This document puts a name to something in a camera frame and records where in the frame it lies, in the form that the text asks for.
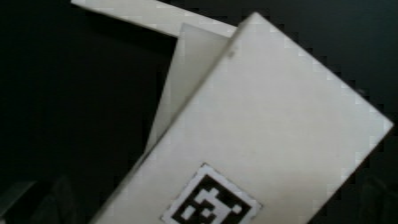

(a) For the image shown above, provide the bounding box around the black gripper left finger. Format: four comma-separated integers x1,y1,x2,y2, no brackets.
0,175,82,224

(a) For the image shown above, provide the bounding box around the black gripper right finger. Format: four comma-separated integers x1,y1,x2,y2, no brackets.
357,176,398,224

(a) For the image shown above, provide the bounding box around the white cabinet top block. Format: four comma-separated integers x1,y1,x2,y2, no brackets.
89,15,392,224

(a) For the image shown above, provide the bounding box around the white cabinet body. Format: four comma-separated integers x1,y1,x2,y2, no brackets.
71,0,236,150

